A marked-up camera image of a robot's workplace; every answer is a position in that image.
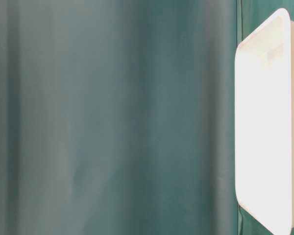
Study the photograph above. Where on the white plastic case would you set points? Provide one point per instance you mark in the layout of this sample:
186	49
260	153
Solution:
264	123

